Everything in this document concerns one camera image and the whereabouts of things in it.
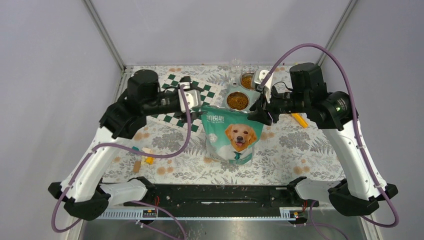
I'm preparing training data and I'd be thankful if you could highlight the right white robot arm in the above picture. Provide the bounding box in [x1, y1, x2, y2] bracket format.
[248, 62, 399, 217]

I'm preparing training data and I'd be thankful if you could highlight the brown pet food kibble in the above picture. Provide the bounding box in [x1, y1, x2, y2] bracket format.
[226, 75, 254, 111]

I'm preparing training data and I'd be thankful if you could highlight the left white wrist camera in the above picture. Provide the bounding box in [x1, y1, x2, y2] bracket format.
[177, 89, 202, 113]

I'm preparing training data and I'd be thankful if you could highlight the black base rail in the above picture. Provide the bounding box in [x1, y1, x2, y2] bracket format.
[122, 177, 319, 220]

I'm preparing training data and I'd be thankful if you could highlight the green pet food bag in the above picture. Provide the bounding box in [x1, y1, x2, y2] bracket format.
[200, 105, 264, 165]

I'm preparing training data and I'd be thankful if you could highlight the steel bowl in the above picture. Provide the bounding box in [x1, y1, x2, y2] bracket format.
[240, 72, 255, 90]
[226, 92, 250, 111]

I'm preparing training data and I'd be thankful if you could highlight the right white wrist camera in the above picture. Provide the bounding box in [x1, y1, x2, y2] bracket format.
[250, 69, 273, 104]

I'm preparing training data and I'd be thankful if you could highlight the floral tablecloth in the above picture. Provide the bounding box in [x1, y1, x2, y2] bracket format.
[103, 65, 345, 185]

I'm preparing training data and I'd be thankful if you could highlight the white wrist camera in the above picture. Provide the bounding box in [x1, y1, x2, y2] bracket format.
[250, 69, 273, 104]
[177, 89, 202, 113]

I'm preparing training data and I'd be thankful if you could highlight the far steel bowl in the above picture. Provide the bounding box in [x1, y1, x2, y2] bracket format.
[240, 72, 255, 90]

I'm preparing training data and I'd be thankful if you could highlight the brown wooden block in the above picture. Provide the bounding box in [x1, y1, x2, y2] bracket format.
[132, 161, 141, 173]

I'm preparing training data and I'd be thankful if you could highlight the teal double pet feeder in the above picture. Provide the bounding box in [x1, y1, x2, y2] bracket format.
[223, 70, 260, 112]

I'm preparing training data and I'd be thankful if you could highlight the purple cable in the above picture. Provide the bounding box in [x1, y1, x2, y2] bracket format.
[258, 43, 400, 229]
[50, 84, 193, 234]

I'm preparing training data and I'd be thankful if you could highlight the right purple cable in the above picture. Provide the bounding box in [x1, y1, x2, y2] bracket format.
[258, 43, 400, 229]

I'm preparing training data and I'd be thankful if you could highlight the yellow toy block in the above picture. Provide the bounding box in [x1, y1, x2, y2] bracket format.
[145, 157, 155, 165]

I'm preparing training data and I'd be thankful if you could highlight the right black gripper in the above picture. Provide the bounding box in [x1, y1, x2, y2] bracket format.
[247, 83, 309, 126]

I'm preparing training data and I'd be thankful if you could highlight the white toy piece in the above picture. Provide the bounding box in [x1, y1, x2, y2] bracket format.
[141, 147, 153, 164]

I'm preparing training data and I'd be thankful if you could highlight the orange plastic scoop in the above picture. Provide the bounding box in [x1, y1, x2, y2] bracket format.
[291, 113, 309, 129]

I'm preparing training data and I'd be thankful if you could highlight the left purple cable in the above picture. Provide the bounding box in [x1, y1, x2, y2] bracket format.
[50, 84, 193, 234]

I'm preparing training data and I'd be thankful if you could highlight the green white chessboard mat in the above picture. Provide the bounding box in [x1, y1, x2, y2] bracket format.
[147, 72, 222, 134]

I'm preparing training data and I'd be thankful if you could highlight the near steel bowl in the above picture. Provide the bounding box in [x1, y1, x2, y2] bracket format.
[226, 92, 250, 111]

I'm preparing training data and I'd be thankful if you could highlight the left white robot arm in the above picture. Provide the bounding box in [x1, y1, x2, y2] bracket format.
[48, 69, 202, 221]

